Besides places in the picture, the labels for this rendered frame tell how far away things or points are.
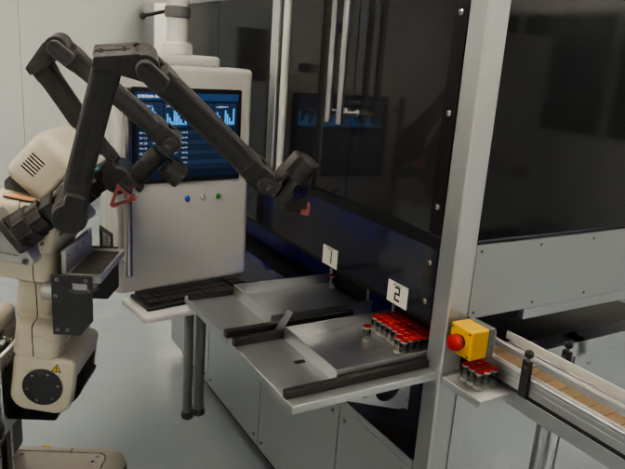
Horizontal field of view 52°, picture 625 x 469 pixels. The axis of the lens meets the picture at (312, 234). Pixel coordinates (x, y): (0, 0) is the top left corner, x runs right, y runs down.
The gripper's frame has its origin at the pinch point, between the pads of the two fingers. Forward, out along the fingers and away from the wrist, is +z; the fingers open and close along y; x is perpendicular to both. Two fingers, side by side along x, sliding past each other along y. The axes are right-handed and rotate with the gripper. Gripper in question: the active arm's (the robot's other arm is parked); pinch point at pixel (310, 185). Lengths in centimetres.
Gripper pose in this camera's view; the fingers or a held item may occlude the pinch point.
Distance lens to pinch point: 173.6
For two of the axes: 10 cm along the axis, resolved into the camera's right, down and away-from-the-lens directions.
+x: 9.2, 2.6, -2.9
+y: -2.0, 9.5, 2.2
